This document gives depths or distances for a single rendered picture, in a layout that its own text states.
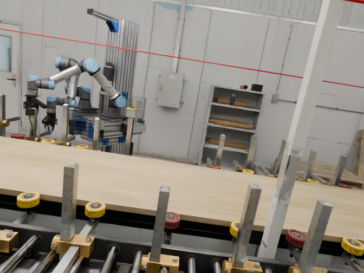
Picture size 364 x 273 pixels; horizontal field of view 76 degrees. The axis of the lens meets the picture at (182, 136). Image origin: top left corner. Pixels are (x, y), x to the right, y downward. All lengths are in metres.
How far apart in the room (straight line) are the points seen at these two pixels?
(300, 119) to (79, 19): 4.54
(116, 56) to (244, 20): 2.60
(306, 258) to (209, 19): 4.09
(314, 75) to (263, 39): 3.75
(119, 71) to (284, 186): 2.18
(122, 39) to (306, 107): 2.18
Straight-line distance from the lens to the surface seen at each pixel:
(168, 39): 4.54
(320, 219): 0.97
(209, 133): 4.52
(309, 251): 1.02
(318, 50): 0.96
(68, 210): 0.92
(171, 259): 0.97
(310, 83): 0.95
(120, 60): 2.75
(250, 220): 0.88
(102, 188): 1.25
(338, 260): 1.42
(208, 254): 1.02
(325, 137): 5.15
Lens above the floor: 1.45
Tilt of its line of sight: 12 degrees down
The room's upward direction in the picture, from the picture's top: 9 degrees clockwise
